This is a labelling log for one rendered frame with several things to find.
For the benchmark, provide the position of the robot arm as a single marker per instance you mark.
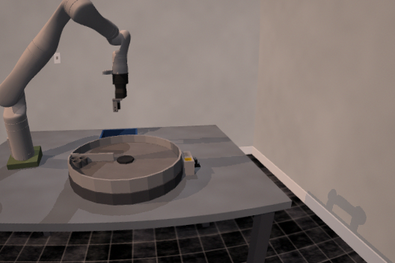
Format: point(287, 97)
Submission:
point(37, 55)

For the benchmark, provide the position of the blue open crate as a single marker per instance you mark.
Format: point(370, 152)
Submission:
point(116, 132)

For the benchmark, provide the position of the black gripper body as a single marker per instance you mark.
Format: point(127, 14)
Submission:
point(120, 79)

